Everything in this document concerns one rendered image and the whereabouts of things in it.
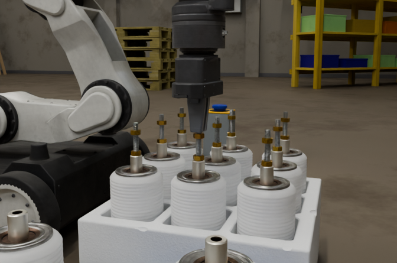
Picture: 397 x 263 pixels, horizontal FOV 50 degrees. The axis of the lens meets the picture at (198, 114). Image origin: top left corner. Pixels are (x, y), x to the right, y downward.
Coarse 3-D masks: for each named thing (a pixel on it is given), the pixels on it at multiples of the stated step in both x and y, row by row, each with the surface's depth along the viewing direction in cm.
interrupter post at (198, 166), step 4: (204, 160) 74; (192, 164) 74; (196, 164) 73; (200, 164) 73; (204, 164) 74; (192, 168) 74; (196, 168) 73; (200, 168) 73; (204, 168) 74; (192, 172) 74; (196, 172) 73; (200, 172) 73; (204, 172) 74; (192, 176) 74; (196, 176) 73; (200, 176) 73; (204, 176) 74
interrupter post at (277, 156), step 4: (272, 152) 81; (276, 152) 80; (280, 152) 80; (272, 156) 81; (276, 156) 80; (280, 156) 80; (272, 160) 81; (276, 160) 80; (280, 160) 80; (272, 164) 81; (276, 164) 80; (280, 164) 81
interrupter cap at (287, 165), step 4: (284, 160) 84; (256, 164) 82; (260, 164) 82; (284, 164) 82; (288, 164) 82; (292, 164) 82; (296, 164) 81; (276, 168) 78; (280, 168) 79; (284, 168) 78; (288, 168) 78; (292, 168) 79
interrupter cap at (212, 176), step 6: (180, 174) 75; (186, 174) 75; (210, 174) 75; (216, 174) 75; (180, 180) 72; (186, 180) 71; (192, 180) 71; (198, 180) 71; (204, 180) 71; (210, 180) 71; (216, 180) 72
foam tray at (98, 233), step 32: (320, 192) 95; (96, 224) 73; (128, 224) 72; (160, 224) 72; (224, 224) 72; (96, 256) 74; (128, 256) 72; (160, 256) 70; (256, 256) 64; (288, 256) 63
